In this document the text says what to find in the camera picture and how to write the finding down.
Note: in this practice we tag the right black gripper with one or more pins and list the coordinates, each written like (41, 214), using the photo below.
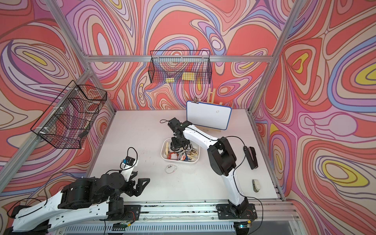
(176, 145)

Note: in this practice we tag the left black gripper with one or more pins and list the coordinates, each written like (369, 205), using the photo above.
(133, 191)

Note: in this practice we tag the white orange strap watch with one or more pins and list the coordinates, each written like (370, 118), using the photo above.
(183, 156)

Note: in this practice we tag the cream strap gold watch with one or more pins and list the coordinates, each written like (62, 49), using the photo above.
(192, 155)

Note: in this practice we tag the white pink strap watch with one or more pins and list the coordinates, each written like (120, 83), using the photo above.
(170, 169)

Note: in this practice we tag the red translucent watch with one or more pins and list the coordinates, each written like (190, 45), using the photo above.
(173, 156)

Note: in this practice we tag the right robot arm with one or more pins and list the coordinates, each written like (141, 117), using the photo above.
(221, 156)

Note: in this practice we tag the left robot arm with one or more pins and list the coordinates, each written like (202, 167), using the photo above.
(86, 199)

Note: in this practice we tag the white plastic storage box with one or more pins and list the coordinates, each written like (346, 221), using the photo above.
(190, 146)

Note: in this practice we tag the wooden easel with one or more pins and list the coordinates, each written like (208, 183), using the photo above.
(209, 100)

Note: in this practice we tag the yellow sticky note small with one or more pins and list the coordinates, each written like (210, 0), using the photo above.
(169, 80)

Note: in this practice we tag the yellow sticky note large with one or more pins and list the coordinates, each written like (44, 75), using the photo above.
(188, 76)

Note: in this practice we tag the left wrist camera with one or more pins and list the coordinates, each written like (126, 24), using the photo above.
(128, 162)

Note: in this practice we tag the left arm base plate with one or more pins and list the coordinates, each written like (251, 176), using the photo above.
(123, 212)

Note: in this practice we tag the small whiteboard blue frame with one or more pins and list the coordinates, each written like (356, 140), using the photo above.
(208, 115)

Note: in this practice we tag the black wire basket back wall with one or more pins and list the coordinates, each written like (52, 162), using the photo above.
(172, 63)

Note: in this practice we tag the black wire basket wall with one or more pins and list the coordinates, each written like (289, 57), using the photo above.
(172, 63)
(67, 121)

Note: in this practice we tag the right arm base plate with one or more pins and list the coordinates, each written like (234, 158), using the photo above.
(229, 211)

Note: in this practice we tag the black wire basket left wall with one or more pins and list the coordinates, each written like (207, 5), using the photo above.
(67, 121)

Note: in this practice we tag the aluminium rail front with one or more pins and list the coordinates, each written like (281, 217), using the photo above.
(196, 217)

